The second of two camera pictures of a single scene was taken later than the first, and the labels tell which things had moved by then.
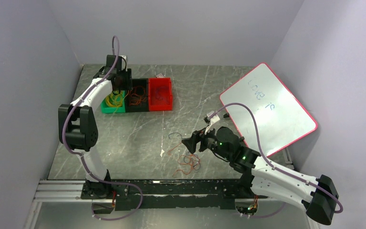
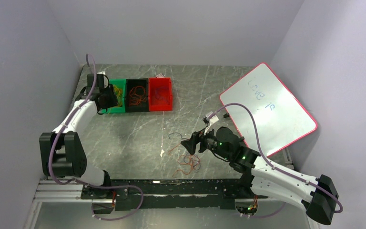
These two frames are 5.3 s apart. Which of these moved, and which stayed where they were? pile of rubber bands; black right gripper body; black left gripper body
Moved: black left gripper body
Stayed: black right gripper body; pile of rubber bands
